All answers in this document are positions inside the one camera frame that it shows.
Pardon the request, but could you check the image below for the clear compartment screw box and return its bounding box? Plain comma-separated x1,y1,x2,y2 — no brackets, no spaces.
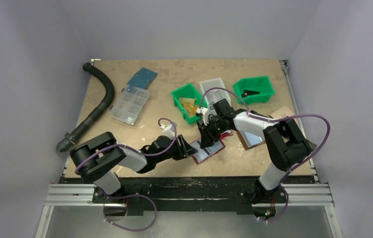
110,85,150,125

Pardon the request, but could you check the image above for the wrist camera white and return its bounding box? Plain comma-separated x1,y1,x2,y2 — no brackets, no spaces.
160,123,176,139
195,107,210,125

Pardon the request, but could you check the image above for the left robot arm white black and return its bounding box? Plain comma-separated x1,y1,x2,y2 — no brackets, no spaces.
69,132,198,203

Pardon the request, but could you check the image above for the dark grey VIP card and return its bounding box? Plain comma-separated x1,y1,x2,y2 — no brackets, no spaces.
241,90,260,98

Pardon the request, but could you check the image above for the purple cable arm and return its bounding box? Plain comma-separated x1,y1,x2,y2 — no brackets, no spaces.
198,87,332,224
74,118,178,232

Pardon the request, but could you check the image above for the white striped credit card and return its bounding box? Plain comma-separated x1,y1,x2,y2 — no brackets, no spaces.
194,144,219,163

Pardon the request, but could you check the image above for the green bin with yellow items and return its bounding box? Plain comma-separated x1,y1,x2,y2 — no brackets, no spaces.
171,83,202,124

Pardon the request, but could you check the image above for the red leather card holder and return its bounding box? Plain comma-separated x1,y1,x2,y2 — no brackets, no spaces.
190,130,233,164

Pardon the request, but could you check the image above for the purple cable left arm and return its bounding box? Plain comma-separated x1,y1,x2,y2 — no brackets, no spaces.
74,118,178,232

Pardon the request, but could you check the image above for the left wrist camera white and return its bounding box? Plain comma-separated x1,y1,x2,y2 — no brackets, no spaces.
160,123,176,139

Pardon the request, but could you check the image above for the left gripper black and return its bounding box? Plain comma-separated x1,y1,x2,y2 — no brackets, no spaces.
155,134,197,163

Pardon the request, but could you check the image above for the black corrugated hose left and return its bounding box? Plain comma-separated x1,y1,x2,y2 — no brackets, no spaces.
57,62,116,153

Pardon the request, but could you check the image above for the brown open card holder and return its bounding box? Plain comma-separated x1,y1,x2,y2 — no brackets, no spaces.
237,131,264,150

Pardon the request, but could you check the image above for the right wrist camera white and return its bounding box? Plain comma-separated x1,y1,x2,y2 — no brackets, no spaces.
195,107,210,125

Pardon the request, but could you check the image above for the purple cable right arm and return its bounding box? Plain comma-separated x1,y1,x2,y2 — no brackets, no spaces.
198,87,332,224

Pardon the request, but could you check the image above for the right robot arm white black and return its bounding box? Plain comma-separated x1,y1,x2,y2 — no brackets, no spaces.
196,99,316,202

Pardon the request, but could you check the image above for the white plastic bin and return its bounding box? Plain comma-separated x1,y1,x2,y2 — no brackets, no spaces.
199,77,231,114

